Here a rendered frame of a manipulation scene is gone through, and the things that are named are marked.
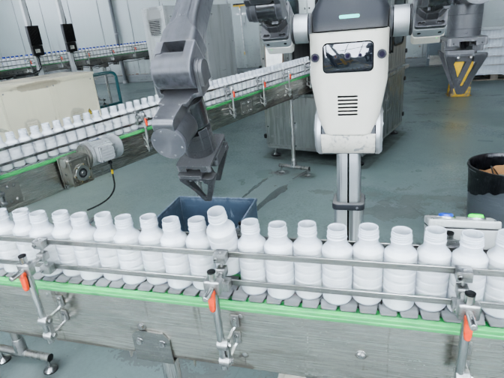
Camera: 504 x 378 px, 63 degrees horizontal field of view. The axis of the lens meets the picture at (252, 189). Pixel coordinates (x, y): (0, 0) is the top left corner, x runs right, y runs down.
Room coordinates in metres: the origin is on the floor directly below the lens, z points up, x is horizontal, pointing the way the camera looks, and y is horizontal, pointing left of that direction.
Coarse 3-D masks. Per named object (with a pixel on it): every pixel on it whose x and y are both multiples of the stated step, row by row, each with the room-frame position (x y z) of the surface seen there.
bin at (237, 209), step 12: (180, 204) 1.46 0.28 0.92; (192, 204) 1.45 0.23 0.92; (204, 204) 1.44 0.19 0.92; (216, 204) 1.42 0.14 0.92; (228, 204) 1.41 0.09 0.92; (240, 204) 1.39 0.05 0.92; (252, 204) 1.33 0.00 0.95; (180, 216) 1.45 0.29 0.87; (192, 216) 1.45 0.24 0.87; (204, 216) 1.44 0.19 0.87; (228, 216) 1.41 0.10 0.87; (240, 216) 1.40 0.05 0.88; (252, 216) 1.32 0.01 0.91
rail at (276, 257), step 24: (0, 240) 0.91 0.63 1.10; (24, 240) 0.89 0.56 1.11; (48, 240) 0.87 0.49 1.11; (336, 264) 0.67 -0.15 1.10; (360, 264) 0.66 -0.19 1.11; (384, 264) 0.64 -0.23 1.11; (408, 264) 0.63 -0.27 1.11; (288, 288) 0.70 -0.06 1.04; (312, 288) 0.68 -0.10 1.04; (336, 288) 0.67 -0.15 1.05
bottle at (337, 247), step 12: (336, 228) 0.72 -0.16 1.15; (336, 240) 0.69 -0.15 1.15; (324, 252) 0.69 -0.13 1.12; (336, 252) 0.68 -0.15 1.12; (348, 252) 0.68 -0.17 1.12; (324, 264) 0.69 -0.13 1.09; (324, 276) 0.69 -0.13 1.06; (336, 276) 0.67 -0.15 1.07; (348, 276) 0.68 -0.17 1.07; (348, 288) 0.68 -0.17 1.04; (336, 300) 0.67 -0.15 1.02; (348, 300) 0.68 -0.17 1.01
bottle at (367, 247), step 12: (360, 228) 0.69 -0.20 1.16; (372, 228) 0.71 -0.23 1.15; (360, 240) 0.69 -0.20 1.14; (372, 240) 0.67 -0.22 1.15; (360, 252) 0.68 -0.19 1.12; (372, 252) 0.67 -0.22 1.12; (360, 276) 0.67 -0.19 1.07; (372, 276) 0.66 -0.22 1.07; (360, 288) 0.67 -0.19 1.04; (372, 288) 0.66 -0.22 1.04; (360, 300) 0.67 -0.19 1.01; (372, 300) 0.66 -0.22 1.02
